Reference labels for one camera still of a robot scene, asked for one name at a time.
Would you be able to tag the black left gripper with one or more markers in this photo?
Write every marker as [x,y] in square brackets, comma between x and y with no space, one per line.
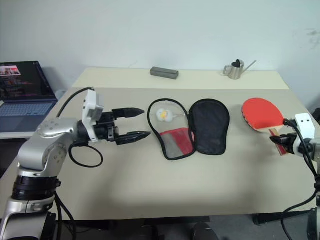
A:
[105,125]

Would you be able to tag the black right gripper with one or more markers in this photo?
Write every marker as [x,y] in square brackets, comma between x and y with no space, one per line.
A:
[288,143]

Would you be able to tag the red table tennis paddle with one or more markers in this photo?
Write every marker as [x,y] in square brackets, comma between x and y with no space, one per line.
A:
[260,112]

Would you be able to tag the white yellow plush zipper charm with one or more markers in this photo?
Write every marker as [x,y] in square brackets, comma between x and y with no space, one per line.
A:
[163,115]

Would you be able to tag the black red paddle case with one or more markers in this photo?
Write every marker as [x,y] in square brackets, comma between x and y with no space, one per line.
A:
[210,125]

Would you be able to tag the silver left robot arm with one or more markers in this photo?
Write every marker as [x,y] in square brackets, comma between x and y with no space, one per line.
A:
[50,130]

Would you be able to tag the grey rectangular box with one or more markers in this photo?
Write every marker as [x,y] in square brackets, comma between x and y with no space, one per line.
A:
[164,73]

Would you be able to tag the steel watering can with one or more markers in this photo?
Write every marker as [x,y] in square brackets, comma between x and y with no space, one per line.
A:
[236,72]

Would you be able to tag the dark rounded shape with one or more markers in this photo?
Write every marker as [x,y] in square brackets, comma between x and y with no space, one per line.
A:
[205,231]

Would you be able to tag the dark blue open laptop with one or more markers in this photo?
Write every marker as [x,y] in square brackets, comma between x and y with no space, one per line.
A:
[20,80]

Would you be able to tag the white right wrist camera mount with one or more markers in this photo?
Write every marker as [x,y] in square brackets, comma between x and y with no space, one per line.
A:
[305,123]

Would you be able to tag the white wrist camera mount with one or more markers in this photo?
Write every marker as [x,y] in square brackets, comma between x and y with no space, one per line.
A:
[305,123]
[91,110]

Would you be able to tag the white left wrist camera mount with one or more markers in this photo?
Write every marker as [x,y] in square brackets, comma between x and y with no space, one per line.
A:
[91,110]

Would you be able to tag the black table frame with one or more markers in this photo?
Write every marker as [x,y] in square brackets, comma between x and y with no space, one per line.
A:
[125,222]

